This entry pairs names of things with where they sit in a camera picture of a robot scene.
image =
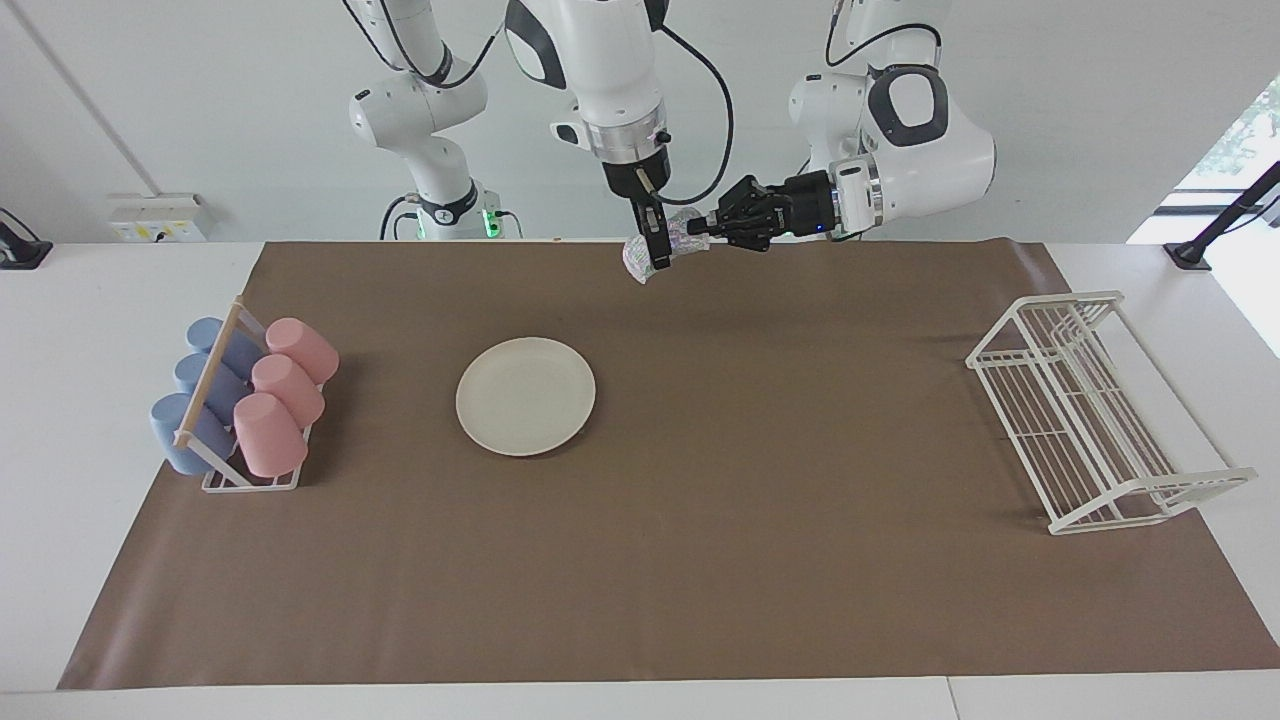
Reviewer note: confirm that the pink plastic cup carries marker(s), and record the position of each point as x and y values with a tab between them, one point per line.
302	348
270	435
290	390

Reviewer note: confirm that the brown table mat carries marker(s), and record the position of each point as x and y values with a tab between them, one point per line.
700	550

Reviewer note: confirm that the white wall power strip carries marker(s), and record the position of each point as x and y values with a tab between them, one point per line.
155	220

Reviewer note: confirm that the blue plastic cup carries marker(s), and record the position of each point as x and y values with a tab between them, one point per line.
205	335
170	430
192	372

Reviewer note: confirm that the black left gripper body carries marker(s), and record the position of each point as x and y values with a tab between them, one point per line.
800	208

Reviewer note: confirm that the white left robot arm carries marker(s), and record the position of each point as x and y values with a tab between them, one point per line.
940	170

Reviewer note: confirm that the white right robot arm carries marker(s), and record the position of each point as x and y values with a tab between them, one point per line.
610	60

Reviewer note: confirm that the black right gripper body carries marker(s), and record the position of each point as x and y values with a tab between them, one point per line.
625	180

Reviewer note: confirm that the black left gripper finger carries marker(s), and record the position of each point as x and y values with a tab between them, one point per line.
745	200
750	237

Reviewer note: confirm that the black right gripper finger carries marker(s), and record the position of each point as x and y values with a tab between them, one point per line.
650	235
665	235

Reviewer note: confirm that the cream round plate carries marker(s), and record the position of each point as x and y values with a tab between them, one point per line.
525	398

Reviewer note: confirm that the black clamp mount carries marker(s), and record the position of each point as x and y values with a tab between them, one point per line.
20	252

